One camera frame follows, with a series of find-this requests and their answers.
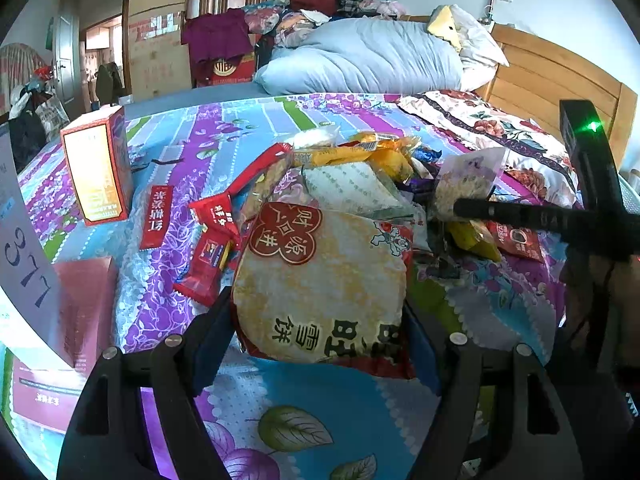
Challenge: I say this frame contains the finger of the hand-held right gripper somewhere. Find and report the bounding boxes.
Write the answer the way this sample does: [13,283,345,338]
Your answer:
[452,197,587,243]

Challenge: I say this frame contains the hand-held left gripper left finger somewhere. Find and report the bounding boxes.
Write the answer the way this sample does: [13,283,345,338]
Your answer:
[57,287,236,480]

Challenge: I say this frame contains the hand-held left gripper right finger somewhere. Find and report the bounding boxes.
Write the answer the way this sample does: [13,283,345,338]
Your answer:
[404,302,583,480]

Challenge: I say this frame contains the clear puffed rice bag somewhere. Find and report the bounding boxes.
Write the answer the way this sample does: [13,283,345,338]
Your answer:
[432,149,507,222]

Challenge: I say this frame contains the large rice cracker bag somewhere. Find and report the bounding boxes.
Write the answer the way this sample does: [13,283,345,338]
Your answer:
[231,201,417,381]

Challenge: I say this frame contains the red packet with nut picture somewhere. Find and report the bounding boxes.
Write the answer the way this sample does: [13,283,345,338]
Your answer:
[487,220,544,262]

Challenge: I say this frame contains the small yellow snack packet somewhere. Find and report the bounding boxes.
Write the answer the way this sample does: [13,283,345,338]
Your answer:
[446,219,502,262]

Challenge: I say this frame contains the floral quilt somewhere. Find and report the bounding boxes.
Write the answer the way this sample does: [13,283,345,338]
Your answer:
[396,89,583,209]

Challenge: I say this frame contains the wooden headboard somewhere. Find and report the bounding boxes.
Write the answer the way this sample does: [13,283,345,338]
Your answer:
[400,14,639,168]

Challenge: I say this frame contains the blue candy wrappers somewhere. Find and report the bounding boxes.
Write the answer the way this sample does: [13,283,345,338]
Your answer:
[407,144,443,193]

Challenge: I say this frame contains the pink carton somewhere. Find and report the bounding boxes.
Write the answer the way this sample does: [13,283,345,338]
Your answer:
[50,255,119,377]

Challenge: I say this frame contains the red sachet with white print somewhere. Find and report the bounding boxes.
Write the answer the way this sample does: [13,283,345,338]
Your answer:
[139,185,174,251]

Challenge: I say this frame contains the white pillow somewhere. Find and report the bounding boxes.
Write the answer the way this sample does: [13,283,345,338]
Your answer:
[448,4,511,92]

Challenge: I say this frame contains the yellow snack packets heap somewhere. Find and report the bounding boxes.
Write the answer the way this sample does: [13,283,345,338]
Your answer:
[291,131,426,183]

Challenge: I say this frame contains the white bag with green print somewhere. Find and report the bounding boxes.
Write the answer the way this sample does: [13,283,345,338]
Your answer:
[301,160,417,222]

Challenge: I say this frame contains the dark red flat box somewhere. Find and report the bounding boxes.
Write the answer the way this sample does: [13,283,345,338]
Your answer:
[7,352,88,436]

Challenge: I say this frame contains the long red snack packet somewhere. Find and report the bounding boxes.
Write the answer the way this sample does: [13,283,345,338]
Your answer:
[227,142,295,197]

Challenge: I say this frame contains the yellow plush cushion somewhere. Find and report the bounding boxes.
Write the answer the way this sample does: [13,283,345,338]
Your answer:
[428,4,465,53]

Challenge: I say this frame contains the orange and red carton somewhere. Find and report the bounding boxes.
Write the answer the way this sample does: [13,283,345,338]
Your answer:
[60,105,134,227]

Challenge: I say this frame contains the light blue pillow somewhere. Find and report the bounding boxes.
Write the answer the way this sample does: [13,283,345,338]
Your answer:
[254,16,464,97]

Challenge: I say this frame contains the white paper number sign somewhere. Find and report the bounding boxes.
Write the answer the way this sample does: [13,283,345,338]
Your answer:
[0,122,76,368]

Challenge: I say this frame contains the red gift box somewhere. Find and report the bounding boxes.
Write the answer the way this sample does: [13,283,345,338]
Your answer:
[196,54,257,87]

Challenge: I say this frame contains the pile of clothes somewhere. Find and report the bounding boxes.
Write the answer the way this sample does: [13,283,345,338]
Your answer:
[243,0,408,47]

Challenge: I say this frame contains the large cardboard box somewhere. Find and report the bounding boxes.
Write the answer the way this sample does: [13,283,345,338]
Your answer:
[122,0,195,104]

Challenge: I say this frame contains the grey door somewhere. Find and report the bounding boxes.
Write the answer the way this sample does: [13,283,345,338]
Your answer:
[52,0,85,122]

